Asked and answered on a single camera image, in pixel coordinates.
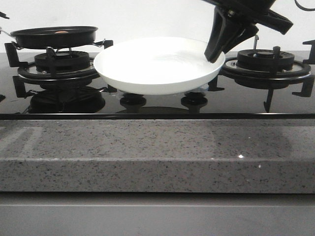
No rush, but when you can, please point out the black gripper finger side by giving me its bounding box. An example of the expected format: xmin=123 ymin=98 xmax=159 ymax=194
xmin=223 ymin=24 xmax=259 ymax=54

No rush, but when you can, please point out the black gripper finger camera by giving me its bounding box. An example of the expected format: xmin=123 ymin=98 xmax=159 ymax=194
xmin=204 ymin=6 xmax=234 ymax=62

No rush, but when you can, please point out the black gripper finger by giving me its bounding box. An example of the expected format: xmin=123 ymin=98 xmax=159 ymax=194
xmin=0 ymin=12 xmax=10 ymax=19

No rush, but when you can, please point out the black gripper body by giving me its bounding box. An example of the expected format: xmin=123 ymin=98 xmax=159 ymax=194
xmin=206 ymin=0 xmax=293 ymax=34

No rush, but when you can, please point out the black frying pan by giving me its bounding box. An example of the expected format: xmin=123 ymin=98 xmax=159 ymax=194
xmin=0 ymin=26 xmax=98 ymax=49

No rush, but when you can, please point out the white round plate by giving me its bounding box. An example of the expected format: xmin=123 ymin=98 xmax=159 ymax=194
xmin=94 ymin=37 xmax=225 ymax=95

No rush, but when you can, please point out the right black gas burner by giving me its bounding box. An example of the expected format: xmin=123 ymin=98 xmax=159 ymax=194
xmin=236 ymin=49 xmax=295 ymax=71

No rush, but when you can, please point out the black gas burner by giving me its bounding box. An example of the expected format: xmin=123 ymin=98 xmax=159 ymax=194
xmin=236 ymin=49 xmax=295 ymax=71
xmin=34 ymin=51 xmax=91 ymax=73

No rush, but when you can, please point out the left black pan support grate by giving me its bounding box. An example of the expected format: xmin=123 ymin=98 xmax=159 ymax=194
xmin=5 ymin=42 xmax=99 ymax=84

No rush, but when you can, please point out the black pan support grate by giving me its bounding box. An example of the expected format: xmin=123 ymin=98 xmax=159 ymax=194
xmin=5 ymin=42 xmax=99 ymax=84
xmin=220 ymin=35 xmax=312 ymax=83

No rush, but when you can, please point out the black glass gas cooktop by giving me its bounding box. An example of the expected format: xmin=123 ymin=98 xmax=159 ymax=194
xmin=0 ymin=53 xmax=315 ymax=120

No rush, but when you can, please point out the right silver stove knob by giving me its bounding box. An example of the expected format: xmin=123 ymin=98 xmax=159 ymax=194
xmin=184 ymin=84 xmax=209 ymax=95

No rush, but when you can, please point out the left black gas burner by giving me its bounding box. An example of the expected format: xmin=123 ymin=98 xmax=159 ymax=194
xmin=34 ymin=51 xmax=91 ymax=73

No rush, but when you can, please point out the right black pan support grate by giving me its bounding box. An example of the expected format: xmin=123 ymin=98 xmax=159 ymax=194
xmin=220 ymin=35 xmax=312 ymax=83

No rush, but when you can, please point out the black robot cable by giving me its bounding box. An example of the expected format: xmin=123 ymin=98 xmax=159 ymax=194
xmin=294 ymin=0 xmax=315 ymax=12

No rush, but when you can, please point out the wire pan reducer ring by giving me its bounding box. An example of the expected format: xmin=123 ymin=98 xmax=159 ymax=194
xmin=11 ymin=38 xmax=107 ymax=55

